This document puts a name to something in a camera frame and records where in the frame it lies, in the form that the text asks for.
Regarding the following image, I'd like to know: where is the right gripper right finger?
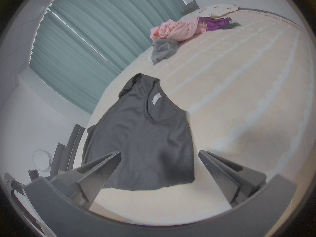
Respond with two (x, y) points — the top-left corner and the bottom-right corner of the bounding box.
(198, 151), (267, 204)

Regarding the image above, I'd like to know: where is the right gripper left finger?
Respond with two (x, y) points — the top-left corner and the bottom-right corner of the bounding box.
(51, 151), (122, 203)

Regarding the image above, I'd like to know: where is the black T-shirt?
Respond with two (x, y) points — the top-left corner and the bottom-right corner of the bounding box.
(82, 73), (196, 191)

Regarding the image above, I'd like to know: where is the bed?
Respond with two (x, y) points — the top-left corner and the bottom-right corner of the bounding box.
(84, 0), (309, 225)

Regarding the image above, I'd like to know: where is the black dressing table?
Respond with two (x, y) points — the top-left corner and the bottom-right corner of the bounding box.
(51, 142), (67, 175)

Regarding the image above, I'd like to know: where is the black chest of drawers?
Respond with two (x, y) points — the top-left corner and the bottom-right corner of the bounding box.
(67, 124), (86, 170)

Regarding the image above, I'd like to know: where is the blue-green curtain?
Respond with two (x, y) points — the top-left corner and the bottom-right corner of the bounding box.
(29, 9), (121, 115)
(48, 0), (188, 73)

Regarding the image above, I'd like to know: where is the grey garment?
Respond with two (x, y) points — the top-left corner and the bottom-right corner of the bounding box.
(151, 38), (180, 66)

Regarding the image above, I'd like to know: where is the small black lace garment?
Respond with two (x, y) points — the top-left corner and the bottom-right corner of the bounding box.
(221, 22), (241, 30)

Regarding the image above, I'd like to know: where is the purple garment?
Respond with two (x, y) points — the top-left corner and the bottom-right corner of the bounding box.
(199, 17), (233, 32)

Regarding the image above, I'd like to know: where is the pink garment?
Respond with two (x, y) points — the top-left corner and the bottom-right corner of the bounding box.
(150, 17), (207, 43)

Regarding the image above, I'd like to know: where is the white printed pillow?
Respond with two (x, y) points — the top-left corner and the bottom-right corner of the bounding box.
(184, 3), (240, 22)

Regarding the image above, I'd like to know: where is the grey bedside table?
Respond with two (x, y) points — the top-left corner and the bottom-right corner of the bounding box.
(184, 2), (199, 13)

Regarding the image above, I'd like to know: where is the round wall mirror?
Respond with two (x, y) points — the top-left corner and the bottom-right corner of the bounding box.
(32, 149), (52, 171)

